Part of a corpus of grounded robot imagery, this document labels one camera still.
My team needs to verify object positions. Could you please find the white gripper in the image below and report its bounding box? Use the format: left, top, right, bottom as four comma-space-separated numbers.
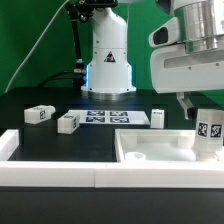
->
150, 45, 224, 120

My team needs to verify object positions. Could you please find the white square tabletop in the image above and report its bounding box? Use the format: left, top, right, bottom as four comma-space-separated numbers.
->
115, 129, 224, 163

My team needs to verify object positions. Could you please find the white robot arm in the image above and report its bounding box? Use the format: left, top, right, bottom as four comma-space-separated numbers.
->
82, 0, 224, 119

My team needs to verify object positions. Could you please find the white tag sheet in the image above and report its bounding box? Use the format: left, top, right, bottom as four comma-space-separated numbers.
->
68, 110, 150, 125

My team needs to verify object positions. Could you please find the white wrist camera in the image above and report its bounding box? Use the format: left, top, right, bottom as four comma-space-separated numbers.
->
148, 17, 180, 48

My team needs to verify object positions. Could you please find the black cable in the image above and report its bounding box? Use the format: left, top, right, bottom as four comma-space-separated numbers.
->
39, 70, 87, 89

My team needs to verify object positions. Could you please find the white cable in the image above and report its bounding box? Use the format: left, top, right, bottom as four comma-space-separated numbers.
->
3, 0, 72, 95

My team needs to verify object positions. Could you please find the white U-shaped fixture wall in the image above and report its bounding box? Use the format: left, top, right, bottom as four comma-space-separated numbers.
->
0, 129, 224, 189

